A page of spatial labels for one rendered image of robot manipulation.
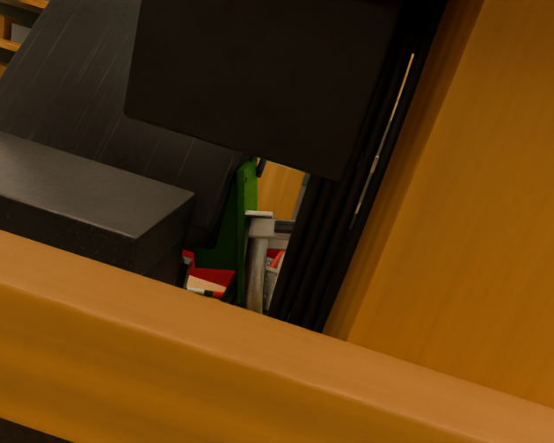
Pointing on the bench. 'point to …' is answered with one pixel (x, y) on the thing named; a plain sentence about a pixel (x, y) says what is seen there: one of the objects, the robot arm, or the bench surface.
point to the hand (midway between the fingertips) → (274, 235)
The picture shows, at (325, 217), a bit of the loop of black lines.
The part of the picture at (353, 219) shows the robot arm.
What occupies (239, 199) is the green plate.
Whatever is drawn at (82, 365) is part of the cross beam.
